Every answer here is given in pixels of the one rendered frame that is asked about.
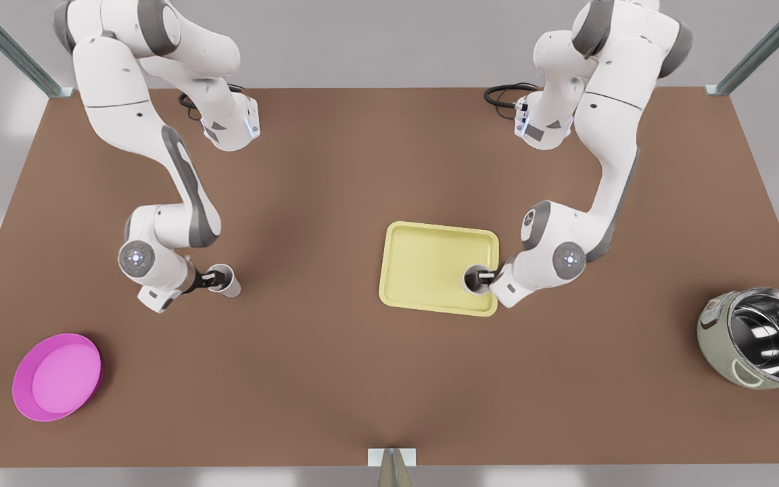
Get white IKEA cup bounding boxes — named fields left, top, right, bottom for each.
left=463, top=264, right=497, bottom=296
left=208, top=264, right=242, bottom=298

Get yellow rectangular tray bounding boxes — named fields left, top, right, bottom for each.
left=379, top=221, right=500, bottom=317

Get pink round bowl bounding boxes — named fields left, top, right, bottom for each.
left=12, top=333, right=103, bottom=423

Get green pot with steel interior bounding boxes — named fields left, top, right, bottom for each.
left=697, top=287, right=779, bottom=390

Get black cable loop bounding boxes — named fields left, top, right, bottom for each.
left=484, top=83, right=544, bottom=122
left=179, top=83, right=247, bottom=122

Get silver frame post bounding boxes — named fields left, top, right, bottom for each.
left=368, top=447, right=417, bottom=487
left=706, top=0, right=779, bottom=95
left=0, top=0, right=74, bottom=98

